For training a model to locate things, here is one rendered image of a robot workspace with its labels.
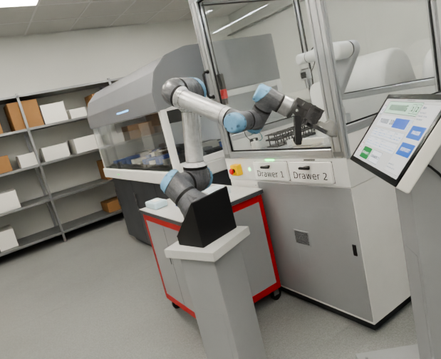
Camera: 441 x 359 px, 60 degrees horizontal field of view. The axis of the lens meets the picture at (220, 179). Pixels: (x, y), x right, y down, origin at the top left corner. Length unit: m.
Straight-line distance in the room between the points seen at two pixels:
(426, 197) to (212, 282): 0.89
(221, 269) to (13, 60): 4.93
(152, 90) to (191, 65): 0.37
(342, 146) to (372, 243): 0.53
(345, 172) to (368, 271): 0.52
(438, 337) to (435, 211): 0.50
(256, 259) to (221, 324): 0.73
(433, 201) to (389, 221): 0.67
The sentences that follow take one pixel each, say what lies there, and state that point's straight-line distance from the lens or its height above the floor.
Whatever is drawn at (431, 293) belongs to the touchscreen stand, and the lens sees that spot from 1.67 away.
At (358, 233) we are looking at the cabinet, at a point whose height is 0.57.
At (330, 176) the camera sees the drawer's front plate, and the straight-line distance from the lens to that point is 1.93.
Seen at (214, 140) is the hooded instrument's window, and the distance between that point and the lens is 3.00.
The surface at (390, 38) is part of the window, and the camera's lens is 2.24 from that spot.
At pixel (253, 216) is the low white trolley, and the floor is 0.61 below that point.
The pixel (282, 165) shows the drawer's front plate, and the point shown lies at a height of 0.91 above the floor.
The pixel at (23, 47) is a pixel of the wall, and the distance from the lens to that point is 6.14.
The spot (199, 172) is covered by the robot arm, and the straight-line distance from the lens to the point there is 1.79.
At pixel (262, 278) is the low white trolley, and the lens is 2.48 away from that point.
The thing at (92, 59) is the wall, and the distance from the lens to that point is 6.29.
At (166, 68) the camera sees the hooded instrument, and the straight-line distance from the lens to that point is 2.85.
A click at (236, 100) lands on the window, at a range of 2.40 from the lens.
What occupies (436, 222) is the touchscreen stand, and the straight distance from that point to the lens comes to 1.56.
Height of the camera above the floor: 1.33
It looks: 11 degrees down
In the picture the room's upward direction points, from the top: 13 degrees counter-clockwise
